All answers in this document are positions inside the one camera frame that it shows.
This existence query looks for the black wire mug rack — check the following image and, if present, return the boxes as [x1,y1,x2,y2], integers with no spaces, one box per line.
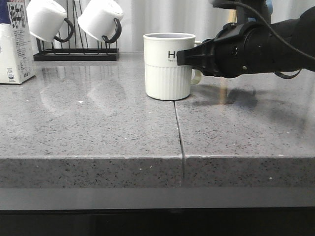
[34,0,122,61]

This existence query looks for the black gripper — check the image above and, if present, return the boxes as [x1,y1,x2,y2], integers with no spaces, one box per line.
[176,22,273,78]

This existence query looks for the cream HOME mug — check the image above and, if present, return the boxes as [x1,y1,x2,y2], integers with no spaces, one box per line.
[143,32,202,101]

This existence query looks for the black cable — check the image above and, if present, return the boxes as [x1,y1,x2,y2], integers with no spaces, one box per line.
[214,0,315,80]

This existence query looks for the white blue milk carton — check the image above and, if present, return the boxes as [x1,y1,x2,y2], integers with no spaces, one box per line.
[0,0,36,84]

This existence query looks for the white mug left on rack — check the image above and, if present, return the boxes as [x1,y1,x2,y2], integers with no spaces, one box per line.
[27,0,74,43]

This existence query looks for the white mug right on rack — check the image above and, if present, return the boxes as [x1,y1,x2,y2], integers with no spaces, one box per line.
[77,0,124,44]

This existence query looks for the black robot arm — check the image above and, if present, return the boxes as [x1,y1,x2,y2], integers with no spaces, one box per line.
[177,0,315,79]

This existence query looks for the wooden mug tree stand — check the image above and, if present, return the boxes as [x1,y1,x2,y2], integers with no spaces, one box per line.
[227,9,237,23]

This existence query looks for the white mug on rack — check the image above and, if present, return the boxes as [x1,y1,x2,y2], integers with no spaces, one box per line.
[77,0,124,44]
[27,0,74,43]

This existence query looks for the blue hanging mug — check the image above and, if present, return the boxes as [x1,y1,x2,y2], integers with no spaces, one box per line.
[248,0,273,23]

